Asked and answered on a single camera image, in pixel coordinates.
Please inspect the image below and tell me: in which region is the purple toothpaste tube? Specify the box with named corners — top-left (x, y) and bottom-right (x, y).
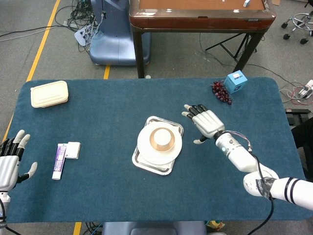
top-left (51, 143), bottom-right (67, 181)

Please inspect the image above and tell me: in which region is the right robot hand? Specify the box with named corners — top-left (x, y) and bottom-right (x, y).
top-left (181, 104), bottom-right (225, 144)

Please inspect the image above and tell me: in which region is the small white box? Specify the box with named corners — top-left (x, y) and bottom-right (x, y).
top-left (65, 141), bottom-right (82, 160)

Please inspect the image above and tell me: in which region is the light blue cube box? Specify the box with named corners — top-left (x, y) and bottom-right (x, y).
top-left (224, 70), bottom-right (247, 94)

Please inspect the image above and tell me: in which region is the white power strip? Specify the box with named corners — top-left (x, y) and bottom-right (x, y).
top-left (297, 79), bottom-right (313, 100)

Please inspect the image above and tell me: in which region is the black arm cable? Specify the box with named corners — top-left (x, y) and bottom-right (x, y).
top-left (246, 145), bottom-right (275, 235)

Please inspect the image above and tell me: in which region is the blue robot torso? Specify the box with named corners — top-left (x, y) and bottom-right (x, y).
top-left (101, 221), bottom-right (207, 235)

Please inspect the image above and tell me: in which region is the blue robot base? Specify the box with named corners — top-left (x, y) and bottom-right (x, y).
top-left (89, 0), bottom-right (151, 66)

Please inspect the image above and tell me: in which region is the blue table cloth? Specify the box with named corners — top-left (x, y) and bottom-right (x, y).
top-left (2, 77), bottom-right (313, 224)

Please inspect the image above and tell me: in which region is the bunch of red grapes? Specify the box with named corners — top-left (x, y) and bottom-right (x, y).
top-left (210, 80), bottom-right (233, 106)

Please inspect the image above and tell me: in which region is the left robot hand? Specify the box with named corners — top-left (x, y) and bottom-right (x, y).
top-left (0, 129), bottom-right (38, 192)

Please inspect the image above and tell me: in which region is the cream lidded lunch box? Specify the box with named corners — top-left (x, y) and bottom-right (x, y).
top-left (30, 80), bottom-right (69, 109)

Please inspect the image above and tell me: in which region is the white floor adapter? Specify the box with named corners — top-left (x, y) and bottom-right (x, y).
top-left (74, 25), bottom-right (95, 47)

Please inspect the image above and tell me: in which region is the black tripod stand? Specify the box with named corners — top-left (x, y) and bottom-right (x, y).
top-left (204, 33), bottom-right (258, 65)

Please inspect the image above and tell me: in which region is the white round plate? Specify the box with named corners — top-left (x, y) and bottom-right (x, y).
top-left (137, 123), bottom-right (183, 165)

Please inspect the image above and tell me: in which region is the silver metal tray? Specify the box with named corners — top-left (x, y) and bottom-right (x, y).
top-left (132, 116), bottom-right (184, 176)

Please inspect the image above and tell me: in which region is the brown wooden table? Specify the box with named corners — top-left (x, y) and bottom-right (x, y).
top-left (128, 0), bottom-right (277, 79)

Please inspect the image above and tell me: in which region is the floor cable bundle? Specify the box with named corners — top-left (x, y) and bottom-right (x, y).
top-left (54, 0), bottom-right (103, 53)

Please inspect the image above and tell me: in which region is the cream bowl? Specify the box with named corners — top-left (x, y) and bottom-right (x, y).
top-left (149, 127), bottom-right (176, 151)

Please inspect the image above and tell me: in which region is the office chair base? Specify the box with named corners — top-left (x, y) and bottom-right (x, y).
top-left (281, 2), bottom-right (313, 45)

